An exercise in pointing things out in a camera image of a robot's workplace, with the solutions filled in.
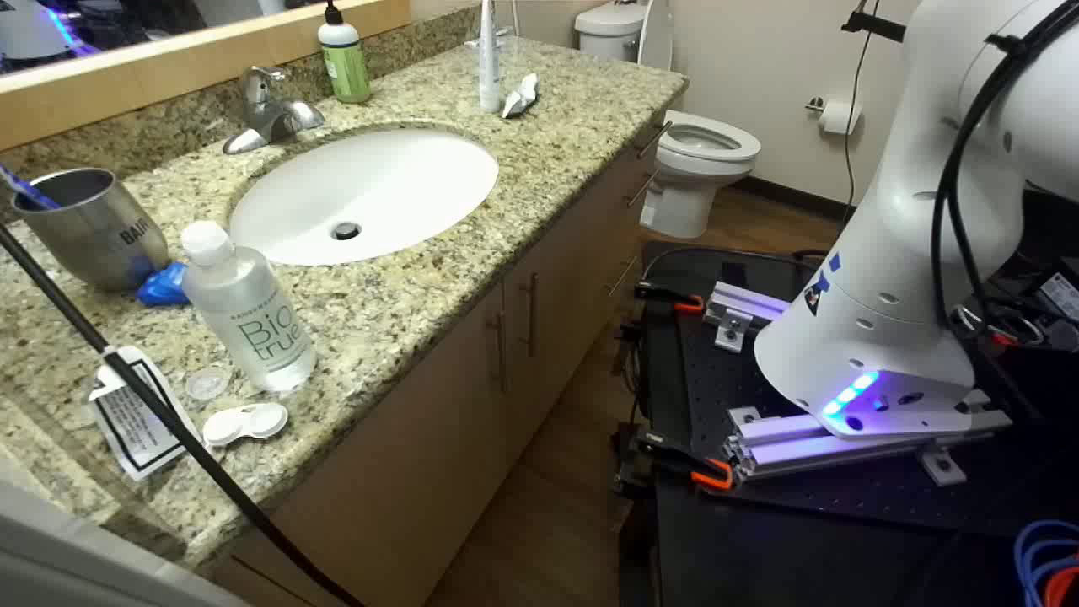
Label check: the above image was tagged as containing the orange black clamp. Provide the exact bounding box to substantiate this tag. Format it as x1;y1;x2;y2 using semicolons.
632;281;707;320
610;426;739;499

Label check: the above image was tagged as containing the wooden vanity cabinet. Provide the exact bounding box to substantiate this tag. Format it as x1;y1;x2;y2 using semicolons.
200;111;667;607

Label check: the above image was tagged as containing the white oval sink basin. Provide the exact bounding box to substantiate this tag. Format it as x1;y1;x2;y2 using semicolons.
224;122;502;268

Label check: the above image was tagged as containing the white toilet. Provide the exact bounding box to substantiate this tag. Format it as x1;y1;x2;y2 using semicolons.
573;0;766;242

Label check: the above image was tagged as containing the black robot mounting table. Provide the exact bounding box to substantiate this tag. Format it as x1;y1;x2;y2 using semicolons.
617;242;1079;607

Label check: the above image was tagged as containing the clear contact solution bottle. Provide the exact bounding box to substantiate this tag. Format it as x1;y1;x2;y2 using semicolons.
177;220;321;398

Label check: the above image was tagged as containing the green soap pump bottle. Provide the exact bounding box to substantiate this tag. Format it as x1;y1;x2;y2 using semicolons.
312;0;373;106

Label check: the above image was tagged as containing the white contact lens case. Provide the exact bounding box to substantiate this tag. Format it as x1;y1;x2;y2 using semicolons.
200;398;294;454

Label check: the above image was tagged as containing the chrome faucet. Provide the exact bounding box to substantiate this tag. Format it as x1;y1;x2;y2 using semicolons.
219;63;331;159

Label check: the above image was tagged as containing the clear round cap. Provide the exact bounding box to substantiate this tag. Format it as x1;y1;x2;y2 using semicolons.
181;360;233;407

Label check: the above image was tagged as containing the toilet paper roll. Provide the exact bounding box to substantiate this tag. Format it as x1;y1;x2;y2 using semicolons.
817;94;863;142

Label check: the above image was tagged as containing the small blue plastic object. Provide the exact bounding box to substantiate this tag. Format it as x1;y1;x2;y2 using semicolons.
133;259;191;310

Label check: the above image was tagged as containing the stainless steel cup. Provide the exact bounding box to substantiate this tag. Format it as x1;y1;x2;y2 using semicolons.
9;164;174;296

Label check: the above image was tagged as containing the wood framed mirror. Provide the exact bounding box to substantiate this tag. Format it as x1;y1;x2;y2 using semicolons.
0;0;413;151

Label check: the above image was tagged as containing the black electronics box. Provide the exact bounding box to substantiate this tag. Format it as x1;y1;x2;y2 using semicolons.
1016;264;1079;358

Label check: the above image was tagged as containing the blue toothbrush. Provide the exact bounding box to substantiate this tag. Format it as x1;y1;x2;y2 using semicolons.
0;163;59;212

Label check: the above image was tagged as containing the white blurry foreground surface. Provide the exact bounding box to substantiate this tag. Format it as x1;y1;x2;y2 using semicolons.
0;474;247;607

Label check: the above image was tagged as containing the dark cabinet door handle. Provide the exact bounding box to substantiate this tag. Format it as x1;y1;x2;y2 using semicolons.
481;312;512;398
516;267;543;360

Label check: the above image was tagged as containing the short aluminium rail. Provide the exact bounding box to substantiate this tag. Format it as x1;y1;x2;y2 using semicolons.
704;281;795;353

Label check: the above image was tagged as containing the long aluminium rail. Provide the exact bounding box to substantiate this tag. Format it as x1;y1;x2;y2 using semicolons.
720;390;1016;487

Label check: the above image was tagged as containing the black power cable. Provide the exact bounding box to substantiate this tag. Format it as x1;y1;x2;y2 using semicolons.
0;221;365;607

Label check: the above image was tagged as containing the black cable bracket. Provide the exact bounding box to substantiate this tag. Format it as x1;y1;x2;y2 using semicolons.
839;7;910;48

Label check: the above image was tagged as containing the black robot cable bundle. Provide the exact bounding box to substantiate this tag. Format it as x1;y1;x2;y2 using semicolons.
928;0;1079;341

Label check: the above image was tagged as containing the blue cable coil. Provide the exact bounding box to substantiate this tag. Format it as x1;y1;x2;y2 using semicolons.
1007;514;1079;607

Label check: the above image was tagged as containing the orange cable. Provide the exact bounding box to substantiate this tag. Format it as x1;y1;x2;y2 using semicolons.
1039;558;1079;607

